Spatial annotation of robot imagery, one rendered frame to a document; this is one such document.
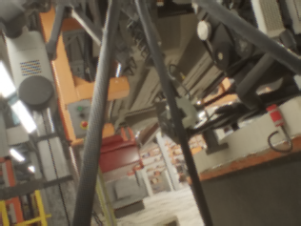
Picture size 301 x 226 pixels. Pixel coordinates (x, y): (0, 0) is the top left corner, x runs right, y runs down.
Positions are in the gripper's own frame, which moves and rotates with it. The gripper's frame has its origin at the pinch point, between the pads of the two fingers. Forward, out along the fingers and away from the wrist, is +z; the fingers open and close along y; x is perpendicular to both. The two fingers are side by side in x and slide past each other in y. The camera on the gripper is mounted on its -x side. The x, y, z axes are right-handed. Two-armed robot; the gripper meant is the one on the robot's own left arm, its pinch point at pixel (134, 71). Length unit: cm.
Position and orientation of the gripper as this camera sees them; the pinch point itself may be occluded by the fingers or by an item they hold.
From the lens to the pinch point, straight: 177.0
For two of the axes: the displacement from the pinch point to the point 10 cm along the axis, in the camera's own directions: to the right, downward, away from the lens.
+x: -6.4, 6.6, -4.1
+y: -2.2, 3.5, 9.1
